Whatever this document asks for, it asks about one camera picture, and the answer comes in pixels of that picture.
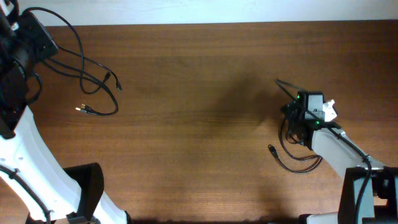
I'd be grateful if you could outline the black USB cable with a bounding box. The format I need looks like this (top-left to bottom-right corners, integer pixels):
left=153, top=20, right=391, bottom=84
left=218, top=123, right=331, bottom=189
left=267, top=108, right=324, bottom=174

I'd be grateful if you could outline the black cable with gold plug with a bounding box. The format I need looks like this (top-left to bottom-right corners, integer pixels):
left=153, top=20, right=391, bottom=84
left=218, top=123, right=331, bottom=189
left=21, top=6, right=123, bottom=116

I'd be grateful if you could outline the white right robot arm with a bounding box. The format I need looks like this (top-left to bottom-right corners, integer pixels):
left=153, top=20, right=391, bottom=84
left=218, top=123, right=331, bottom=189
left=281, top=90, right=397, bottom=224

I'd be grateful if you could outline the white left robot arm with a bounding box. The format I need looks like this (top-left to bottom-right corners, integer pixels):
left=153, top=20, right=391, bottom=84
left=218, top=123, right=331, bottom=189
left=1, top=1, right=132, bottom=223

